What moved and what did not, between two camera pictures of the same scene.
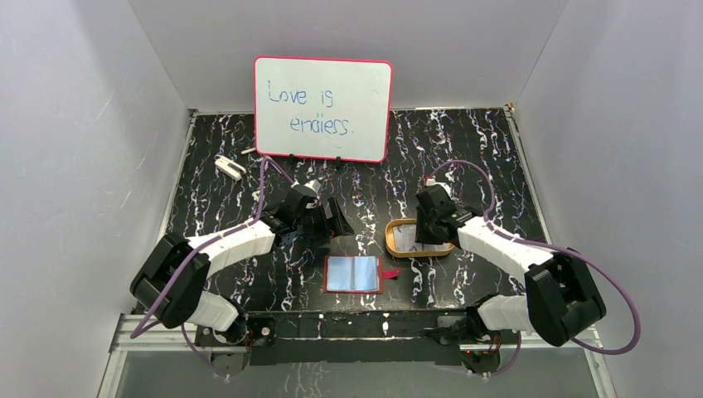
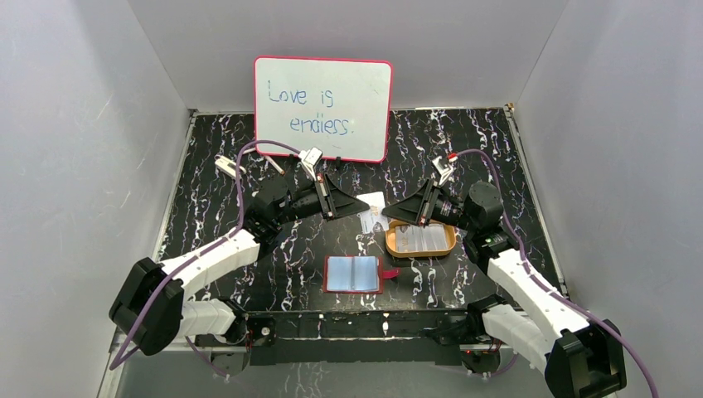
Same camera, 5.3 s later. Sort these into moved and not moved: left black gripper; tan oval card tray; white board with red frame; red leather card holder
Moved: left black gripper
Not moved: red leather card holder; tan oval card tray; white board with red frame
